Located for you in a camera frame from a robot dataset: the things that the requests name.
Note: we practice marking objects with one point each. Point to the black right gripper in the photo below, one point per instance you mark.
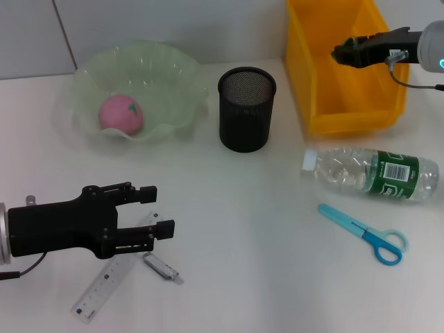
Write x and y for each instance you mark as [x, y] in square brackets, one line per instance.
[381, 45]

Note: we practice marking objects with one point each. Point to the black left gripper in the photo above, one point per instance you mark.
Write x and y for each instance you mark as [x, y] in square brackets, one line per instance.
[59, 229]

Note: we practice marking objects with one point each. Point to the pink toy peach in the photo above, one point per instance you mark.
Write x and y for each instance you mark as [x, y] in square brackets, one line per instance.
[119, 116]

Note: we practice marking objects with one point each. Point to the clear water bottle green label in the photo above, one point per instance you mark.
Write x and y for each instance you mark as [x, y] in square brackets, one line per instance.
[347, 170]

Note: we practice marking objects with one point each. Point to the blue scissors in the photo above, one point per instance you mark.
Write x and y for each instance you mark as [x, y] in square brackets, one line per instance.
[338, 216]

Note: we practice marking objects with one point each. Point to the grey pen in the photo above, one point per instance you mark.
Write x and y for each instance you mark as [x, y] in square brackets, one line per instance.
[159, 267]

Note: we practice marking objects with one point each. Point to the transparent plastic ruler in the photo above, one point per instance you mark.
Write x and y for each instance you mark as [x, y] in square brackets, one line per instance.
[100, 281]

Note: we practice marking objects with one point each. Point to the black mesh pen holder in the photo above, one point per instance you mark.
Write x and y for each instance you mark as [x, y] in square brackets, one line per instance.
[246, 121]

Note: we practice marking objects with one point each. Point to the yellow plastic bin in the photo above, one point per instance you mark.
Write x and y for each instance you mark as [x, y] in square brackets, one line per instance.
[347, 118]

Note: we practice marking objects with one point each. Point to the green translucent plastic bowl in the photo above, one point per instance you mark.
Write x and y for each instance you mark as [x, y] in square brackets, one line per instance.
[156, 69]

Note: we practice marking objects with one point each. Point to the silver right gripper connector post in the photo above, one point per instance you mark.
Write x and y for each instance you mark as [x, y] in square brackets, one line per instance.
[399, 55]

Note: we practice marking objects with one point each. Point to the silver gripper connector post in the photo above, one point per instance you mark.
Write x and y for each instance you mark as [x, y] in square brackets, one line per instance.
[31, 200]
[399, 55]

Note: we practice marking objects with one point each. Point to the silver left gripper connector post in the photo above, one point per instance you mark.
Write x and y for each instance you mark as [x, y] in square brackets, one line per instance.
[31, 200]

